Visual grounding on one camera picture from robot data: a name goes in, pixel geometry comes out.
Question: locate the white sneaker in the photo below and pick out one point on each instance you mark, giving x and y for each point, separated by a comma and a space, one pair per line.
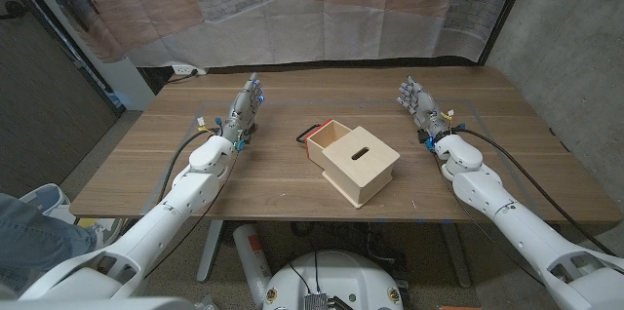
46, 198

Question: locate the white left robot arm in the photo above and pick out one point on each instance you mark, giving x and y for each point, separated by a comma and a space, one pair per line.
161, 212

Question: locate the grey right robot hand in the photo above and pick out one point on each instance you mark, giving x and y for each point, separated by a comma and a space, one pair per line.
425, 107

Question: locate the wooden box with slot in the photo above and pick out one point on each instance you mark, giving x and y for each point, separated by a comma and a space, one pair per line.
361, 168

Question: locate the black backdrop frame pole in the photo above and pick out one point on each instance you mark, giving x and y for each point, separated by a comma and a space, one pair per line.
506, 10
71, 42

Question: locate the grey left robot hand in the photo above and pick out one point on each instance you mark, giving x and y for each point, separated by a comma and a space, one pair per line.
241, 110

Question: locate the white power strip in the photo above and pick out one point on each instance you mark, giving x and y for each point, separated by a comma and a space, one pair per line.
183, 69

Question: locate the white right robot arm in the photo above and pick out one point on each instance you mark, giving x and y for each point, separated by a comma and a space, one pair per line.
512, 222

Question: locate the printed room backdrop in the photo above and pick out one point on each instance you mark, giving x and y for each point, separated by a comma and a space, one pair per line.
292, 22

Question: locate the wooden drawer with red front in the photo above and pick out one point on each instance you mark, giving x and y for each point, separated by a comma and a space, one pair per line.
331, 137

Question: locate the person's leg in jeans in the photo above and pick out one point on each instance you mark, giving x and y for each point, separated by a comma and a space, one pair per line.
34, 242

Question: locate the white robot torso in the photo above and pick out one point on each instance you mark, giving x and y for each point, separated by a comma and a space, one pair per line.
336, 276

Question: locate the white cylinder with orange label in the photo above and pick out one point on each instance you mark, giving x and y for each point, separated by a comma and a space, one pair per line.
251, 261

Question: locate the grey table leg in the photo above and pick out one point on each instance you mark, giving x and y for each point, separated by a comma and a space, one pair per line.
456, 256
209, 251

